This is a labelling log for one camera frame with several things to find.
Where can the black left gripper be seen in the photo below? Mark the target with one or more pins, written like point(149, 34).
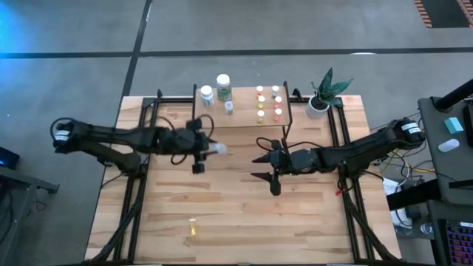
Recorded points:
point(183, 140)

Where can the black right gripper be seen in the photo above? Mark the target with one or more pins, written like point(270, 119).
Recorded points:
point(299, 162)

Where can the small clear bottle pink label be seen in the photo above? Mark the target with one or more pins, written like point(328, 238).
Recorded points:
point(220, 148)

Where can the small clear bottle green label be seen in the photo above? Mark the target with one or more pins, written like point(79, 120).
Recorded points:
point(229, 107)

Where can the white opaque bottle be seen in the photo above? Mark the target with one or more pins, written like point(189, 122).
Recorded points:
point(206, 96)

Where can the pink vial white cap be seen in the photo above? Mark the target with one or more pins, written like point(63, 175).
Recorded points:
point(278, 99)
point(278, 112)

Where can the large green-label bottle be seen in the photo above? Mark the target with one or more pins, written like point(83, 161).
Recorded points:
point(223, 90)

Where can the yellow vial white cap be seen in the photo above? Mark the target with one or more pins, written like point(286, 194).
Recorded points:
point(261, 99)

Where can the red-orange vial white cap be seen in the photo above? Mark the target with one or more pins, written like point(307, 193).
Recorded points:
point(259, 89)

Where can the teal clear vial white cap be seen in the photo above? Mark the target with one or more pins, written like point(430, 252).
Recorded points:
point(275, 89)

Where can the slim yellow vial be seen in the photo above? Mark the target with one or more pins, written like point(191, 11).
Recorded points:
point(192, 227)

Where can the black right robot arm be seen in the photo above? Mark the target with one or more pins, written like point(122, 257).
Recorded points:
point(362, 147)

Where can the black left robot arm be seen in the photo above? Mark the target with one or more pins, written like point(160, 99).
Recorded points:
point(111, 134)

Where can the white round plant pot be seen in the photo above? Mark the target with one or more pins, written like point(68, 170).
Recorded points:
point(314, 111)

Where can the small red clip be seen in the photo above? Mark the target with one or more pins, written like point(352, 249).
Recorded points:
point(339, 192)

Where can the green snake plant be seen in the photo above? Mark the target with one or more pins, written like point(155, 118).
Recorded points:
point(327, 86)

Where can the white power adapter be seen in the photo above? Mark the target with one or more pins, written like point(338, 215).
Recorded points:
point(391, 184)

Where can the dark grey desk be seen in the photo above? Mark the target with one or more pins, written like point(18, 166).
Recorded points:
point(436, 166)

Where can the grey metal stand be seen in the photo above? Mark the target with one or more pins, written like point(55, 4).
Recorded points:
point(33, 183)

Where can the white plastic container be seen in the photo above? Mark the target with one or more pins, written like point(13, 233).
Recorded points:
point(448, 145)

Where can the teal box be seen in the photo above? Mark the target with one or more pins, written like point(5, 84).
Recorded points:
point(454, 125)

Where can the black desk pole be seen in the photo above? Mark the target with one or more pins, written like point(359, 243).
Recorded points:
point(454, 96)

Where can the black box blue light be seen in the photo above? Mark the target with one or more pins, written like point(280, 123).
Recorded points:
point(6, 159)

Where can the black backlit keyboard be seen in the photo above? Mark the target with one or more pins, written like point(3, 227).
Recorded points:
point(460, 244)

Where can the black mat orange striped edge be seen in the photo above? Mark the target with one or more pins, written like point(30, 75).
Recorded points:
point(443, 13)

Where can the wooden shelf black metal frame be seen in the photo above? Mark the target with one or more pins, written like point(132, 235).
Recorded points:
point(244, 118)

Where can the black metal rig frame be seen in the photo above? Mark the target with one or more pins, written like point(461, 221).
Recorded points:
point(170, 99)

